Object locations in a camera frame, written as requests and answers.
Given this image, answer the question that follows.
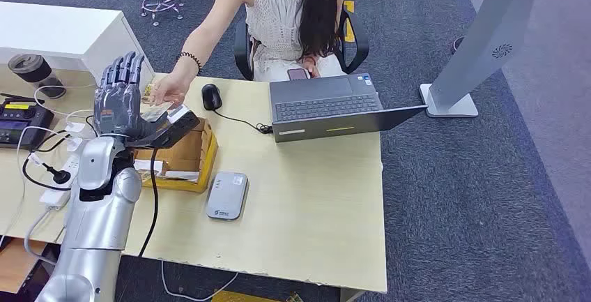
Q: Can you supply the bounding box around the open cardboard box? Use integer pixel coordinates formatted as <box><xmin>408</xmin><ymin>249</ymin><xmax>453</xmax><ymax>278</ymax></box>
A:
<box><xmin>132</xmin><ymin>117</ymin><xmax>219</xmax><ymax>194</ymax></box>

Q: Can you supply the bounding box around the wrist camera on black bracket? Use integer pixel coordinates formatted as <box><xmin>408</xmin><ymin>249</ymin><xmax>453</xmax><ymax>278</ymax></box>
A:
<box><xmin>127</xmin><ymin>104</ymin><xmax>201</xmax><ymax>149</ymax></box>

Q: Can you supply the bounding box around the person's left hand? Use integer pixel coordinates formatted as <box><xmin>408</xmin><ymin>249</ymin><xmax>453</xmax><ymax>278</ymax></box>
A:
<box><xmin>302</xmin><ymin>56</ymin><xmax>322</xmax><ymax>78</ymax></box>

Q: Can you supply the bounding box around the wooden board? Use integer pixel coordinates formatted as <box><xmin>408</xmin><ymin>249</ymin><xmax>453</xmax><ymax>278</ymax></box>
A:
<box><xmin>0</xmin><ymin>239</ymin><xmax>47</xmax><ymax>295</ymax></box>

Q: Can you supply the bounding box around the person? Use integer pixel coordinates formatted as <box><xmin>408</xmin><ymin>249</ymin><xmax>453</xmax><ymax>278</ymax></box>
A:
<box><xmin>148</xmin><ymin>0</ymin><xmax>347</xmax><ymax>109</ymax></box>

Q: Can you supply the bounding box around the grey kiosk stand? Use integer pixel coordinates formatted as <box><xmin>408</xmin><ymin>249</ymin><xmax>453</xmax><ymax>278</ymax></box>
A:
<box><xmin>419</xmin><ymin>0</ymin><xmax>583</xmax><ymax>119</ymax></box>

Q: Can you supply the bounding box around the grey laptop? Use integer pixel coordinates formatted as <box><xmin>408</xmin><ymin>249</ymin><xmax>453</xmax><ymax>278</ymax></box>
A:
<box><xmin>269</xmin><ymin>73</ymin><xmax>429</xmax><ymax>144</ymax></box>

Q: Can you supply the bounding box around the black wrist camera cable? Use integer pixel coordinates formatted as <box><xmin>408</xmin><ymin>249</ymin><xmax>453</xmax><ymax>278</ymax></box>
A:
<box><xmin>138</xmin><ymin>148</ymin><xmax>160</xmax><ymax>258</ymax></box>

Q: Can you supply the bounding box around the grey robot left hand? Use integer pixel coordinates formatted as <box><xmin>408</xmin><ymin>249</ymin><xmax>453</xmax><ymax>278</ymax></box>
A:
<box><xmin>93</xmin><ymin>51</ymin><xmax>163</xmax><ymax>140</ymax></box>

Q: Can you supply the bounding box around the black computer mouse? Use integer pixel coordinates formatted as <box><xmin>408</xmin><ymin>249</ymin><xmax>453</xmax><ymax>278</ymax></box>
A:
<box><xmin>201</xmin><ymin>83</ymin><xmax>223</xmax><ymax>112</ymax></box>

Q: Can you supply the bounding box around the black coil wrist band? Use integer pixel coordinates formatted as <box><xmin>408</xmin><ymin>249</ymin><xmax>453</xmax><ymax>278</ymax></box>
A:
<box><xmin>176</xmin><ymin>52</ymin><xmax>203</xmax><ymax>75</ymax></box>

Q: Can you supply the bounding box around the white paper card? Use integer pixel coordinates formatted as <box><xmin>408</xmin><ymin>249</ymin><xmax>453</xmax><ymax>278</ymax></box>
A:
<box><xmin>134</xmin><ymin>160</ymin><xmax>164</xmax><ymax>176</ymax></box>
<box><xmin>162</xmin><ymin>171</ymin><xmax>200</xmax><ymax>183</ymax></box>

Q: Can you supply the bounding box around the black mouse cable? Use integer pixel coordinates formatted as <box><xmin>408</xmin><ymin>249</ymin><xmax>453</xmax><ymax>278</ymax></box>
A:
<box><xmin>213</xmin><ymin>109</ymin><xmax>274</xmax><ymax>135</ymax></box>

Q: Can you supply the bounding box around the yellow box under desk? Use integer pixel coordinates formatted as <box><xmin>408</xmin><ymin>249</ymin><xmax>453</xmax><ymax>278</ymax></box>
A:
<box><xmin>211</xmin><ymin>289</ymin><xmax>303</xmax><ymax>302</ymax></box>

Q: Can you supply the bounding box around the black lidded coffee cup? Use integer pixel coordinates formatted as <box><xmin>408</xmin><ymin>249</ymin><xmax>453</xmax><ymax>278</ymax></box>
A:
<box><xmin>6</xmin><ymin>53</ymin><xmax>66</xmax><ymax>100</ymax></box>

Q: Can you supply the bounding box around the pale ID card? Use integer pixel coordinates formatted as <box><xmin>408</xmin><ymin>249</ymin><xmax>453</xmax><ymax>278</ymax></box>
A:
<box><xmin>140</xmin><ymin>102</ymin><xmax>173</xmax><ymax>123</ymax></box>

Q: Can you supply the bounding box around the white hanging cable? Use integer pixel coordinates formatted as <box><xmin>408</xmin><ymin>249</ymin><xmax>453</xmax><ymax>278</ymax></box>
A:
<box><xmin>160</xmin><ymin>261</ymin><xmax>240</xmax><ymax>302</ymax></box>

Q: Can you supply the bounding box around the yellow floor object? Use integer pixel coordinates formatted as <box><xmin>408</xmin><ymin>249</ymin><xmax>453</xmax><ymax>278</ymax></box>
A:
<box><xmin>341</xmin><ymin>0</ymin><xmax>356</xmax><ymax>43</ymax></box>

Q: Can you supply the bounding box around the black office chair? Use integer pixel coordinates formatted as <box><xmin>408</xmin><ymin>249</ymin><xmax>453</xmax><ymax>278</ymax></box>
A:
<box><xmin>233</xmin><ymin>6</ymin><xmax>370</xmax><ymax>82</ymax></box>

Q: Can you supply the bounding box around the person's right hand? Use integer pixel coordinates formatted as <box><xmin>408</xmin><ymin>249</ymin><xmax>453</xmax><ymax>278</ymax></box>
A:
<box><xmin>148</xmin><ymin>72</ymin><xmax>191</xmax><ymax>109</ymax></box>

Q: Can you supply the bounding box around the black plug with cable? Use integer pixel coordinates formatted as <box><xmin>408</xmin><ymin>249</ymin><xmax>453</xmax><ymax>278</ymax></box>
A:
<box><xmin>21</xmin><ymin>126</ymin><xmax>75</xmax><ymax>192</ymax></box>

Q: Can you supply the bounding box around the white cabinet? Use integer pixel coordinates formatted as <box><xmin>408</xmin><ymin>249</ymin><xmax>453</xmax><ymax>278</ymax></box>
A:
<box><xmin>0</xmin><ymin>1</ymin><xmax>155</xmax><ymax>91</ymax></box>

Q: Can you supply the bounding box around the white power strip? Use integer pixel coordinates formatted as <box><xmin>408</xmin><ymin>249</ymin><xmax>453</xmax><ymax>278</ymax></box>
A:
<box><xmin>38</xmin><ymin>139</ymin><xmax>89</xmax><ymax>211</ymax></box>

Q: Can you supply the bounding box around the grey power strip cord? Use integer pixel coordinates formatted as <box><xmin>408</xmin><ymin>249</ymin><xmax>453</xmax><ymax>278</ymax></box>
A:
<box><xmin>23</xmin><ymin>209</ymin><xmax>59</xmax><ymax>266</ymax></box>

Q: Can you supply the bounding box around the black control device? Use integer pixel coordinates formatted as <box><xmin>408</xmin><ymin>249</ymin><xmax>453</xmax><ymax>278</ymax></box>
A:
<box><xmin>0</xmin><ymin>98</ymin><xmax>55</xmax><ymax>151</ymax></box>

